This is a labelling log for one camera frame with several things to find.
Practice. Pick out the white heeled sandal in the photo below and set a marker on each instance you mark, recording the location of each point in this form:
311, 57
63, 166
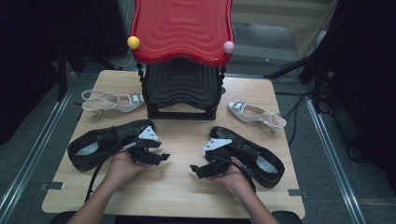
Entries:
244, 114
130, 106

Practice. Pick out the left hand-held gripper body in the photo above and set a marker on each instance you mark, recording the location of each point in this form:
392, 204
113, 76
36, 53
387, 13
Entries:
146, 135

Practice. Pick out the person's right hand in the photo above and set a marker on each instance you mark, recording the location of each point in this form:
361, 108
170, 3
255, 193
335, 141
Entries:
235, 180

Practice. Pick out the black curtain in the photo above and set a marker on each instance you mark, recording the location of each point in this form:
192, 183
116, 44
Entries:
28, 62
367, 77

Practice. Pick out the black metal stand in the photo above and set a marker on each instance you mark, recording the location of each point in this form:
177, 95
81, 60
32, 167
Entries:
61, 74

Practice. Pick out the metal floor rail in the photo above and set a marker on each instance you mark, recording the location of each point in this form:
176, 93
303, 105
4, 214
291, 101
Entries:
37, 146
333, 158

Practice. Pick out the black tripod stand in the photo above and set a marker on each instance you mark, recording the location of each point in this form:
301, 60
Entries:
314, 71

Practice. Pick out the red and black shoe rack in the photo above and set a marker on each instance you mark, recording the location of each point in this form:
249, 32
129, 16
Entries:
182, 31

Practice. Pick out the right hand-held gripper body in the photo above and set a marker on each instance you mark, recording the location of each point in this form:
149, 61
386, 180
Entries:
218, 143

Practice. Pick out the person's left hand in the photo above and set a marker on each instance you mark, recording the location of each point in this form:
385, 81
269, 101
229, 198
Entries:
123, 169

